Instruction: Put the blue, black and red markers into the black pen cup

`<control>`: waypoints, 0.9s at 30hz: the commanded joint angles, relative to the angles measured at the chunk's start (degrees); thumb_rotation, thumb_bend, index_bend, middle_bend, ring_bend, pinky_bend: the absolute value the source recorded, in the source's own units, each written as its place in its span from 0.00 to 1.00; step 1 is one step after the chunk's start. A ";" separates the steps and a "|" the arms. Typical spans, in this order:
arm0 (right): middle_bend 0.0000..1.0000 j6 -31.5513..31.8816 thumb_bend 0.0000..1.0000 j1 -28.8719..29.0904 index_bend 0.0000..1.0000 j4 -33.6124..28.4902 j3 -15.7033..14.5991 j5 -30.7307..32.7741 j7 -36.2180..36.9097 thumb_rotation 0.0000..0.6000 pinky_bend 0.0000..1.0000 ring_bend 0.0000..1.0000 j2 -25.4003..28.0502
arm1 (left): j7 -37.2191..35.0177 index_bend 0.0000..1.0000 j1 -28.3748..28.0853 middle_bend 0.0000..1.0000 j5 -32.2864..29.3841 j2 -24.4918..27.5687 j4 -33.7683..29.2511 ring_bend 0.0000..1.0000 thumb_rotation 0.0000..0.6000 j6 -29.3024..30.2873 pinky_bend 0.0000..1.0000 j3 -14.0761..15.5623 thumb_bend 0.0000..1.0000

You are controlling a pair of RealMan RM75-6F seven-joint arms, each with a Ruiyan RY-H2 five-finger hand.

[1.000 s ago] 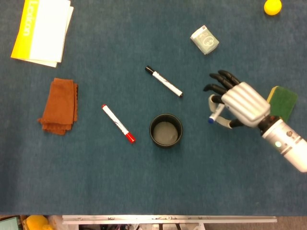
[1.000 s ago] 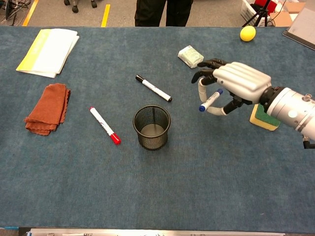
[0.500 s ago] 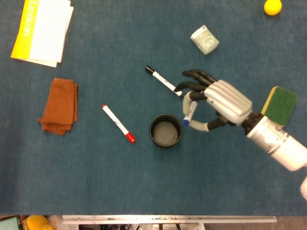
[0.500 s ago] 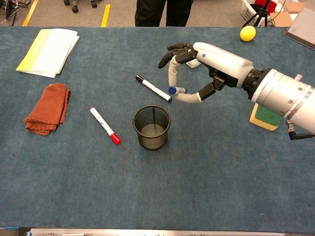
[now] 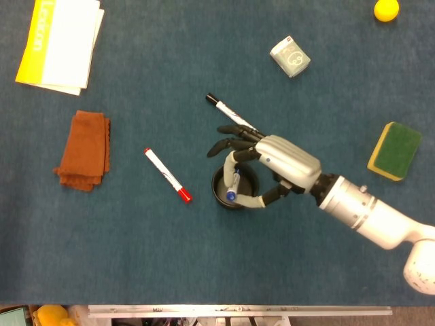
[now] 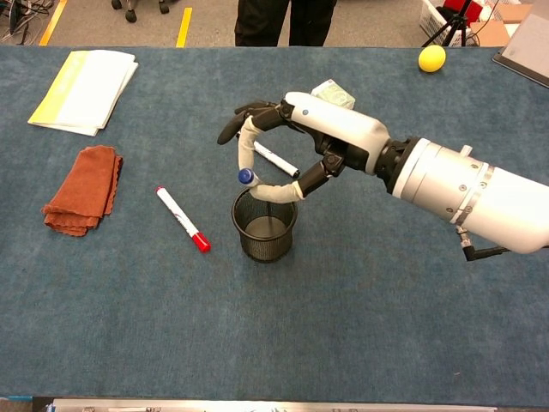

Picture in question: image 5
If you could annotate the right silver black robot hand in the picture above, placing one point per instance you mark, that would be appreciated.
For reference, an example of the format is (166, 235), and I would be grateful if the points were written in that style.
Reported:
(289, 156)

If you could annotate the blue whiteboard marker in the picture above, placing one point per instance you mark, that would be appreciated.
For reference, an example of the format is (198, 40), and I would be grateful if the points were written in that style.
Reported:
(231, 195)

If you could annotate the black whiteboard marker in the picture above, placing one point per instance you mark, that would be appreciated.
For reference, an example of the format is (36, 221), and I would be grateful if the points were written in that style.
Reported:
(226, 108)

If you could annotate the red whiteboard marker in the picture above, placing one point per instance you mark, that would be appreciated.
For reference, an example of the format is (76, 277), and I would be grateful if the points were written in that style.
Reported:
(163, 171)

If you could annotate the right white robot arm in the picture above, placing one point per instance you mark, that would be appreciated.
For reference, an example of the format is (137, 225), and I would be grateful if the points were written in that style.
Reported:
(367, 210)

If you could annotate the black round cup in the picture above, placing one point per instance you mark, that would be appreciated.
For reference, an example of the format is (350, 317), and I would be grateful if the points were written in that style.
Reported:
(217, 198)

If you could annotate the white green tissue pack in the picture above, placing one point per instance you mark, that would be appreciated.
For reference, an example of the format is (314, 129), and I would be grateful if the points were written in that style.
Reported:
(290, 56)

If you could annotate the green yellow sponge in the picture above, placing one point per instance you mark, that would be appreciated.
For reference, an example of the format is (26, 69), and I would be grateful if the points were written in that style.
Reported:
(396, 151)

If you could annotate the yellow ball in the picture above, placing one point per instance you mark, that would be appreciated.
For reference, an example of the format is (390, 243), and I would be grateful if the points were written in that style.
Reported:
(386, 10)

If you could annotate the blue felt table mat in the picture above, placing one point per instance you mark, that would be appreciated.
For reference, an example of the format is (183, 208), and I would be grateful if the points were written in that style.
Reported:
(136, 254)

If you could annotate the folded orange-brown cloth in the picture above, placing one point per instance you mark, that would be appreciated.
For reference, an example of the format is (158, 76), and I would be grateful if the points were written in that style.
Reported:
(85, 149)

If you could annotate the cream paper booklet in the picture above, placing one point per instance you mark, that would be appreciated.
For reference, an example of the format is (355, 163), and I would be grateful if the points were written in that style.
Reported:
(73, 91)

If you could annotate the yellow white Lexicon booklet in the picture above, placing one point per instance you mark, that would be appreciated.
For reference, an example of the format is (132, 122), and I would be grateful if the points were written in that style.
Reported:
(68, 40)

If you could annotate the yellow plastic object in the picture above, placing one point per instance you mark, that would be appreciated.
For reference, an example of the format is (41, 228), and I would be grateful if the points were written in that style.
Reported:
(54, 316)

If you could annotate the teal box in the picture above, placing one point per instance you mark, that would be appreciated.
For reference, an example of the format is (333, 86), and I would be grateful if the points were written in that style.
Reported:
(12, 317)

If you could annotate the aluminium frame rail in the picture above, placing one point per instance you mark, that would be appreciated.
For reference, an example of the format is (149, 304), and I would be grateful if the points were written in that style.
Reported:
(238, 309)

